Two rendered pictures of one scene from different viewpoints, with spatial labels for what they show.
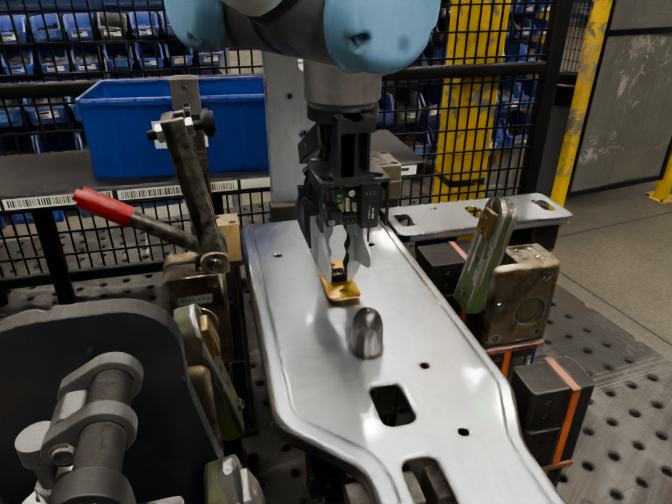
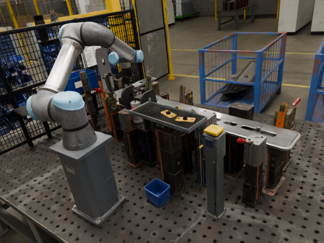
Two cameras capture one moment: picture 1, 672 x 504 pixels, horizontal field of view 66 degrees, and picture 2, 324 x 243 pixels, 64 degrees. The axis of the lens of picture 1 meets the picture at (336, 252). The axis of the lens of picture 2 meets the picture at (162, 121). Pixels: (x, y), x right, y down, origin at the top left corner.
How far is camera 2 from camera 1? 1.39 m
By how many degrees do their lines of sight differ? 27
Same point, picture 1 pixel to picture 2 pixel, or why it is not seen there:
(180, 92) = (83, 74)
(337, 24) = (138, 59)
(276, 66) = (99, 65)
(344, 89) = (128, 65)
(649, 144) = (162, 63)
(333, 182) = (129, 77)
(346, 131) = (129, 70)
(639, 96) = (154, 50)
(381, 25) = (141, 58)
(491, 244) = (149, 81)
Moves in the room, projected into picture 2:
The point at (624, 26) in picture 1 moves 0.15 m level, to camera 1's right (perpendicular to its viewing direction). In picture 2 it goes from (143, 32) to (150, 30)
